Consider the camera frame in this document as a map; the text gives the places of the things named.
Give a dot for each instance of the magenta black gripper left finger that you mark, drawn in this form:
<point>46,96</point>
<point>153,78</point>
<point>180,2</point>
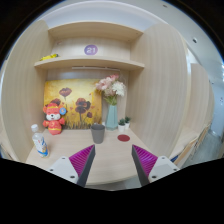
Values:
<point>75,168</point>

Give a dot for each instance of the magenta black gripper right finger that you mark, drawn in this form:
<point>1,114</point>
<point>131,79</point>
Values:
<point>149,167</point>

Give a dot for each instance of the clear plastic water bottle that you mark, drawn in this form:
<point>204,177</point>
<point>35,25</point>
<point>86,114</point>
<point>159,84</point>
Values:
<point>39,141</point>

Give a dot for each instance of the round red coaster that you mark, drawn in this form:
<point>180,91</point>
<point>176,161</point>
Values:
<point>123,138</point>

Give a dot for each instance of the grey plastic cup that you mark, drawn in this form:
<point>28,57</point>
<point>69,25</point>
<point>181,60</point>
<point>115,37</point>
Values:
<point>98,132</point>

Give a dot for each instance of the small potted succulent left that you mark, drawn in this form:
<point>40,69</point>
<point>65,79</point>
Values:
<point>121,125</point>

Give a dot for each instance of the small potted succulent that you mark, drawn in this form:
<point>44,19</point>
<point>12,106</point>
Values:
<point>127,122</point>
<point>121,125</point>

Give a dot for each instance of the small potted succulent right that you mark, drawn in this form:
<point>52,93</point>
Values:
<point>127,122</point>

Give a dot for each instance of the teal ceramic vase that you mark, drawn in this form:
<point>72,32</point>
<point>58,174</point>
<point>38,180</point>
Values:
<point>111,119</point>

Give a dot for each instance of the red plush mascot doll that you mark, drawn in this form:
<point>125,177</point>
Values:
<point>54,118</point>

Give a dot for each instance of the yellow poppy flower painting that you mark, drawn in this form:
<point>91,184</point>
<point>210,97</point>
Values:
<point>80,98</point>

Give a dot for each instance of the pink white flower bouquet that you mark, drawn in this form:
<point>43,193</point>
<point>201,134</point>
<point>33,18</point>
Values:
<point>111,87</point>

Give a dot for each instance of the wooden shelf board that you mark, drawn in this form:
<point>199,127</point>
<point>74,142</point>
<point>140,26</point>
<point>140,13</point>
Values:
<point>89,61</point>

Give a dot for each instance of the yellow object on shelf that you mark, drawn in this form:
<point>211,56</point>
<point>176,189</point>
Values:
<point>49,57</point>

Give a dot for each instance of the purple round number sticker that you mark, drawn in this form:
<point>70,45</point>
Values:
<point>91,49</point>

